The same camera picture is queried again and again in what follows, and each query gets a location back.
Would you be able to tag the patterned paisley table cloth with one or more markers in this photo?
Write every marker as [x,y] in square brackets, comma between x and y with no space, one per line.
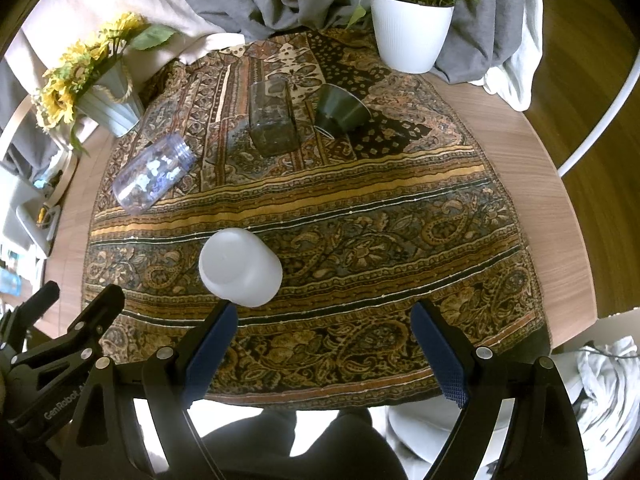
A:
[360,240]

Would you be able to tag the clear purple plastic jar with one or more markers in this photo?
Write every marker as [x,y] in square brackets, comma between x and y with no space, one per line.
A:
[150,175]

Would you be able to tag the dark green cup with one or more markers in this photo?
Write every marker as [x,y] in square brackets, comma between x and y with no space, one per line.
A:
[340,110]

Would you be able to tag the white plastic cup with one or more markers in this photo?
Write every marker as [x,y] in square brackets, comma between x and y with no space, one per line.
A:
[240,270]

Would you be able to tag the crumpled white garment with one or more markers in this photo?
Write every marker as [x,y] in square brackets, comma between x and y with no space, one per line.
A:
[610,390]

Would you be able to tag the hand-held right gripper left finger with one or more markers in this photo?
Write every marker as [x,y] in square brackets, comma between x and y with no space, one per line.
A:
[212,355]

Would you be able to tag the yellow flowers in pale pot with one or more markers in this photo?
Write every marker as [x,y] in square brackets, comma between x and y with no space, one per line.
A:
[107,100]

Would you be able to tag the green plant in white pot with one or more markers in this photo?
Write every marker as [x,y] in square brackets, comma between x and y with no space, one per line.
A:
[407,30]

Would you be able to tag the grey plastic tray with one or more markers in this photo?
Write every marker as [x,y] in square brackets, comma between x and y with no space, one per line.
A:
[22,220]

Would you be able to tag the white curved tube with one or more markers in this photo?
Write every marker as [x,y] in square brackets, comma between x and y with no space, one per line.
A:
[602,115]

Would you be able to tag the person's dark trousers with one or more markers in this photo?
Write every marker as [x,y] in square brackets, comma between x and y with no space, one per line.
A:
[300,450]

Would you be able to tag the white cloth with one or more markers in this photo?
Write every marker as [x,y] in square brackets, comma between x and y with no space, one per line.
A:
[520,75]

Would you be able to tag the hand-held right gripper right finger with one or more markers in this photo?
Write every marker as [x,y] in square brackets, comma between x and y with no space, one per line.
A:
[442,355]

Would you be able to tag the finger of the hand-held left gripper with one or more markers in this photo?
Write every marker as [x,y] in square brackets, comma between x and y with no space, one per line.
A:
[102,310]
[42,302]

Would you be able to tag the dark smoked glass cup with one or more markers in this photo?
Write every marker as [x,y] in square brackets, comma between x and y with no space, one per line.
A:
[270,120]

